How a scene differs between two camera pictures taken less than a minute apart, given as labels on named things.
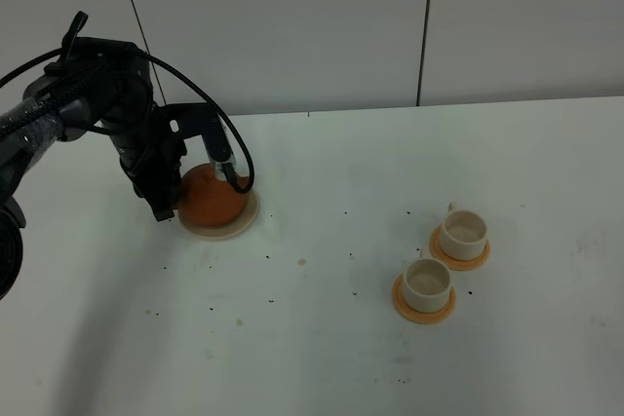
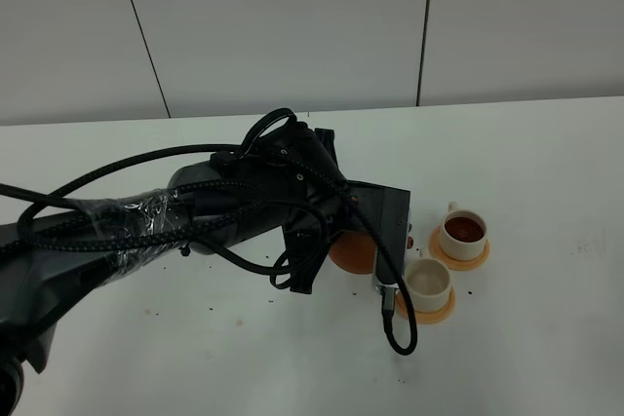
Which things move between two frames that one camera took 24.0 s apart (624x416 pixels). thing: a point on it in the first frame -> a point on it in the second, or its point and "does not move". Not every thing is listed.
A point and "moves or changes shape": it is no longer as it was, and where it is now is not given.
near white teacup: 426,283 does not move
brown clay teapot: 209,201 moves or changes shape
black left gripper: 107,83 -> 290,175
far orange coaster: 456,263 does not move
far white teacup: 464,234 does not move
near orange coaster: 420,317 does not move
